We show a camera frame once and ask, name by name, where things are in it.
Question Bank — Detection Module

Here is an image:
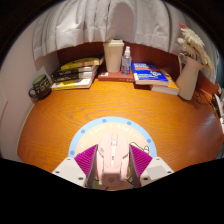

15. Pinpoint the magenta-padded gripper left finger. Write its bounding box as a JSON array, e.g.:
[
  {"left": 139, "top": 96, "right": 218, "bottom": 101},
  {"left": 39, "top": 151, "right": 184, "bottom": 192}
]
[{"left": 51, "top": 143, "right": 100, "bottom": 188}]

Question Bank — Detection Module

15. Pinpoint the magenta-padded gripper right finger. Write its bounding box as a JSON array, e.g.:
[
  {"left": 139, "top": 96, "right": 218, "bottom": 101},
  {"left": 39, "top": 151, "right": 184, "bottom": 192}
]
[{"left": 128, "top": 143, "right": 175, "bottom": 188}]

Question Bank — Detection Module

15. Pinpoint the pink computer mouse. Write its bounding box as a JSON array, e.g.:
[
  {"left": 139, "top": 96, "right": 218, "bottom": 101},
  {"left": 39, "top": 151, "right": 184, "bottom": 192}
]
[{"left": 89, "top": 131, "right": 130, "bottom": 189}]

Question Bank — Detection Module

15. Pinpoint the round cartoon-print mouse pad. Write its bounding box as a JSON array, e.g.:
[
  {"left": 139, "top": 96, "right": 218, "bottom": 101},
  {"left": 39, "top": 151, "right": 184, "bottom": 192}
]
[{"left": 67, "top": 116, "right": 158, "bottom": 191}]

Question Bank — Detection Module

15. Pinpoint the orange and white book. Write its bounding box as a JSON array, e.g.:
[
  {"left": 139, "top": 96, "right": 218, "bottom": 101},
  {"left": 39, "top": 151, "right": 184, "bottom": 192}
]
[{"left": 149, "top": 69, "right": 180, "bottom": 96}]

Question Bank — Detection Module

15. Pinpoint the yellow and white book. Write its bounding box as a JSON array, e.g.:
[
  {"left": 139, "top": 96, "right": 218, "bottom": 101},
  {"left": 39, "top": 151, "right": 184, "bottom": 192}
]
[{"left": 50, "top": 77, "right": 96, "bottom": 91}]

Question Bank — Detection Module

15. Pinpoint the black book with white pages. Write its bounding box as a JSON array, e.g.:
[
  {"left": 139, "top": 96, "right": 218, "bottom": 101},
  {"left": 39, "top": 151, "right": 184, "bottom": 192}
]
[{"left": 52, "top": 70, "right": 98, "bottom": 84}]

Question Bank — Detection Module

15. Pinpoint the dark mug with green inside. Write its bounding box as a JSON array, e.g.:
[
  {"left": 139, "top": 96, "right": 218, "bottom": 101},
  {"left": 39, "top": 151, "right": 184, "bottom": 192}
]
[{"left": 28, "top": 73, "right": 53, "bottom": 100}]

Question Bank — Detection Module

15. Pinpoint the blue book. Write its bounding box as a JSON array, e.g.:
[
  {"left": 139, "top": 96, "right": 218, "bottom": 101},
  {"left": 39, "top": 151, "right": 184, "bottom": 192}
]
[{"left": 131, "top": 61, "right": 170, "bottom": 86}]

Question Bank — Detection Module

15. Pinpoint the red book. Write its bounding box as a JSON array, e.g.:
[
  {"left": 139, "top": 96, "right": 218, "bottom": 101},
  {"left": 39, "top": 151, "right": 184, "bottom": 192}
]
[{"left": 97, "top": 68, "right": 135, "bottom": 83}]

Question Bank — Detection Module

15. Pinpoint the thin black book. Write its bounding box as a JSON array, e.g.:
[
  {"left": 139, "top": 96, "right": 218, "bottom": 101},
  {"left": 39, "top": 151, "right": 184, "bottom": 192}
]
[{"left": 51, "top": 65, "right": 100, "bottom": 78}]

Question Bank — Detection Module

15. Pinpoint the white pitcher vase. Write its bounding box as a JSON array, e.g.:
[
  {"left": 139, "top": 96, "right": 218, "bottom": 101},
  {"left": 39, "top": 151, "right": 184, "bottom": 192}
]
[{"left": 175, "top": 52, "right": 204, "bottom": 101}]

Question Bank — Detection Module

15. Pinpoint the white flat device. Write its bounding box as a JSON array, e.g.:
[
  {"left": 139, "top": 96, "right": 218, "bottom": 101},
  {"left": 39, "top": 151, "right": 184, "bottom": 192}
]
[{"left": 213, "top": 93, "right": 224, "bottom": 134}]

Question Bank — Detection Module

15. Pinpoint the clear spray bottle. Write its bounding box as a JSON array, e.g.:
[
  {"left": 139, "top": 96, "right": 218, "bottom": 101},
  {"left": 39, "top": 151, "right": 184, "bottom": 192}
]
[{"left": 120, "top": 45, "right": 133, "bottom": 76}]

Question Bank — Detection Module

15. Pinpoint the yellow and black book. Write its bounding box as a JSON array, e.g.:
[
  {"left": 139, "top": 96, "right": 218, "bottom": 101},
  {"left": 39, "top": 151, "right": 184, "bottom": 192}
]
[{"left": 59, "top": 56, "right": 105, "bottom": 72}]

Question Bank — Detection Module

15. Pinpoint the beige tumbler cup with lid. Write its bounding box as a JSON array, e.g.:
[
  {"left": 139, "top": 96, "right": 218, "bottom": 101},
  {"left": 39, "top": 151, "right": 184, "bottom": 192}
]
[{"left": 102, "top": 38, "right": 125, "bottom": 74}]

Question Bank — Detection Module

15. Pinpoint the white flower bouquet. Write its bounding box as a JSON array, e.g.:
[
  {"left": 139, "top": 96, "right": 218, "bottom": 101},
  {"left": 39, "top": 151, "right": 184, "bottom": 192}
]
[{"left": 176, "top": 22, "right": 214, "bottom": 71}]

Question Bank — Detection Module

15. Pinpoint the white pleated curtain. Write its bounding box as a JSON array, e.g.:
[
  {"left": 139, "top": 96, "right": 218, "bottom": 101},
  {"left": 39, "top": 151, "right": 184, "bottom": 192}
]
[{"left": 32, "top": 0, "right": 218, "bottom": 84}]

